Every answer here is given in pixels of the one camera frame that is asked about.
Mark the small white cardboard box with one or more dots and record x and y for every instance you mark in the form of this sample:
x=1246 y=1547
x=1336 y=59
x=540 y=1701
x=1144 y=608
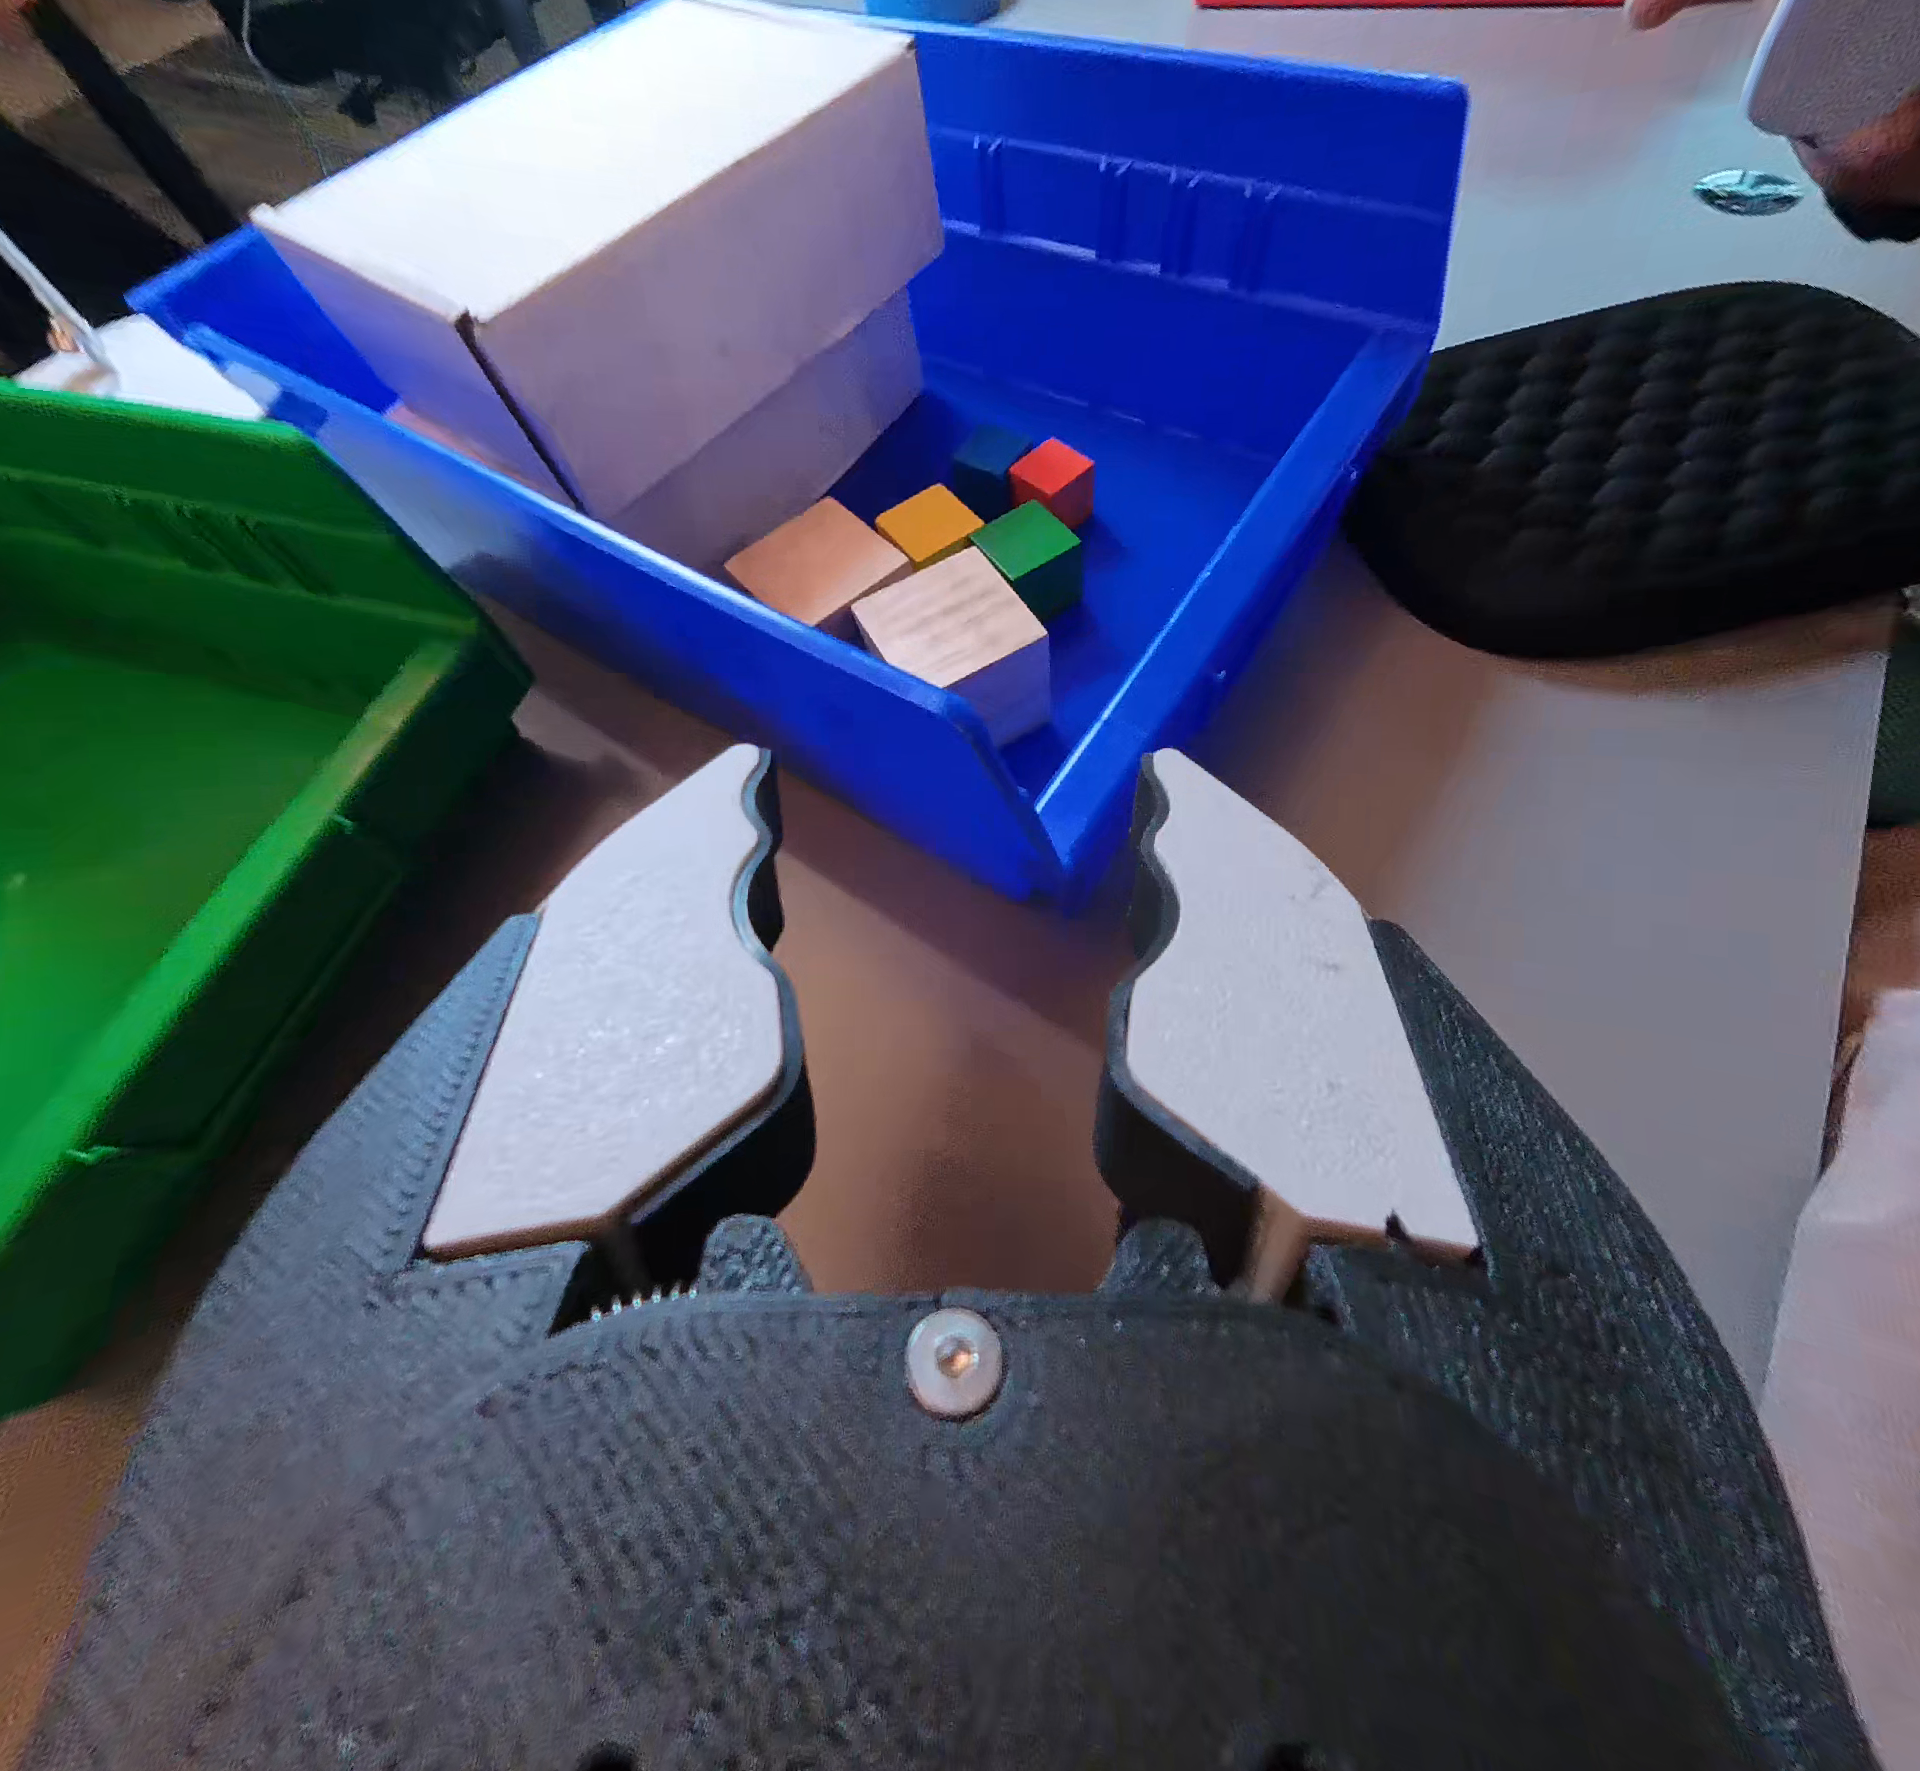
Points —
x=780 y=451

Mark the small yellow cube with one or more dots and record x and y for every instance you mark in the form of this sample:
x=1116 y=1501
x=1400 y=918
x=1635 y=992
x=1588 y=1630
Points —
x=926 y=518

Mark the green plastic bin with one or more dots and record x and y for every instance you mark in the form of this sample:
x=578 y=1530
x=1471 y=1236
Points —
x=180 y=752

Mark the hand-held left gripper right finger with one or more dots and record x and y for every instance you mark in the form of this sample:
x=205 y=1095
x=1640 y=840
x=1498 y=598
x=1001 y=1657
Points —
x=1275 y=1052

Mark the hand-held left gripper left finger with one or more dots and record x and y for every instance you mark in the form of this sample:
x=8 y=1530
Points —
x=631 y=1036

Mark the black mesh pad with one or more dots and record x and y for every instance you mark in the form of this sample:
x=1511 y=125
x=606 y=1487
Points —
x=1651 y=466

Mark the small green cube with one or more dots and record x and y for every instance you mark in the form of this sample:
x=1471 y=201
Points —
x=1034 y=550

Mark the small red cube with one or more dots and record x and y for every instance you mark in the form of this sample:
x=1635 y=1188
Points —
x=1053 y=473

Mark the white flat box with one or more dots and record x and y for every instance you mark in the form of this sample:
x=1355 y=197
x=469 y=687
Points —
x=135 y=369

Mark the large plain wooden cube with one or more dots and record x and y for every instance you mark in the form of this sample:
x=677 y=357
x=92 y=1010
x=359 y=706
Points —
x=953 y=630
x=819 y=555

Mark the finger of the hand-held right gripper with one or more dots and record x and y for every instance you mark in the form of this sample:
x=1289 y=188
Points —
x=1838 y=46

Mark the large white cardboard box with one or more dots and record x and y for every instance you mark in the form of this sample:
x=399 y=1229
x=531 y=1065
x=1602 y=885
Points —
x=631 y=210

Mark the round metal desk grommet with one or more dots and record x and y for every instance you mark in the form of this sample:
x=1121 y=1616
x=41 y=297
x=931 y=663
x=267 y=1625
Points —
x=1748 y=192

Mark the blue plastic bin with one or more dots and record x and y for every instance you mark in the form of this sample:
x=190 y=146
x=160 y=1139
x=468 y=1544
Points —
x=1201 y=300

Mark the small dark teal cube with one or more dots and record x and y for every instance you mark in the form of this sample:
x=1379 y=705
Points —
x=986 y=459

